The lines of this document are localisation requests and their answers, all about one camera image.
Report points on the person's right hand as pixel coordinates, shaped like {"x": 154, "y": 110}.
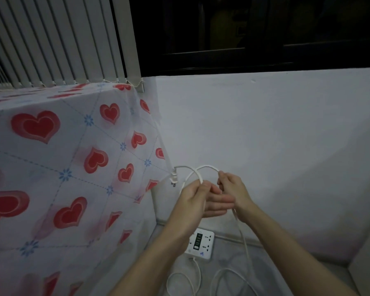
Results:
{"x": 237, "y": 191}

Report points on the person's left hand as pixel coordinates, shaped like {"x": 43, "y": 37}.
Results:
{"x": 188, "y": 206}

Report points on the person's left middle finger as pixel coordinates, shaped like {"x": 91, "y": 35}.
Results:
{"x": 222, "y": 199}

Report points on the person's left little finger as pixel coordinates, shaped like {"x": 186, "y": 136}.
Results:
{"x": 214, "y": 213}

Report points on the person's right fingers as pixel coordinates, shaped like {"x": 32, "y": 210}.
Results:
{"x": 224, "y": 181}

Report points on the person's left thumb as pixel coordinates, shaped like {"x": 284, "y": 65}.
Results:
{"x": 195, "y": 186}

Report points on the person's right forearm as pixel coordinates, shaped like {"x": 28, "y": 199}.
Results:
{"x": 289, "y": 252}

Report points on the person's left forearm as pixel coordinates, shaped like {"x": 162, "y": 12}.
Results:
{"x": 154, "y": 258}

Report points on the white power strip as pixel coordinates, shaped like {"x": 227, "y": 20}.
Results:
{"x": 202, "y": 244}

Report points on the white cloth with red hearts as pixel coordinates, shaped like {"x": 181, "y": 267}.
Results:
{"x": 64, "y": 181}

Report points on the white vertical window blinds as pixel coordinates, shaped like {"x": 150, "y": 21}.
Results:
{"x": 64, "y": 40}

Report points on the dark window with black frame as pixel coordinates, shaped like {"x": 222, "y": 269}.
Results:
{"x": 252, "y": 30}

